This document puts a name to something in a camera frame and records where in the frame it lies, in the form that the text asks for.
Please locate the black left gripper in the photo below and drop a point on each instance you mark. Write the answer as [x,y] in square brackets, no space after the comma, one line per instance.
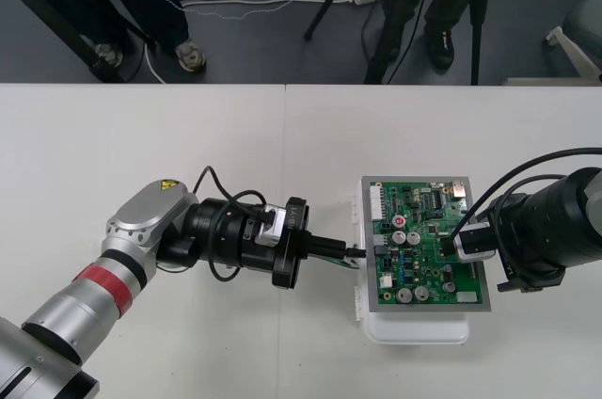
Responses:
[291,262]

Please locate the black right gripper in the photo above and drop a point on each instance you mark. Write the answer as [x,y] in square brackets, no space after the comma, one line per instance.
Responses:
[512,239]

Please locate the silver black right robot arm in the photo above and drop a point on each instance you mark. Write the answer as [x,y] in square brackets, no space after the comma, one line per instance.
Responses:
[578,225]

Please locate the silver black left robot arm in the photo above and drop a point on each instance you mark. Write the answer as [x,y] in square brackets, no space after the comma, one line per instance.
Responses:
[141,215]

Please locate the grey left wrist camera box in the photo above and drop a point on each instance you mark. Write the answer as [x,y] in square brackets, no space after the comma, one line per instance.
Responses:
[275,229]

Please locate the green circuit board grey frame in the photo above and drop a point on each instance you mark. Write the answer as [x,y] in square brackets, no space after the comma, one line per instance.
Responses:
[423,276]

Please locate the white frame foot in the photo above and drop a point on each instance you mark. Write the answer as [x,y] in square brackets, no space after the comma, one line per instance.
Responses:
[574,51]

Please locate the black metal stand frame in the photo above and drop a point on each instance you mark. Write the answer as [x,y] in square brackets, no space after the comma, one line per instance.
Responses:
[70,36]

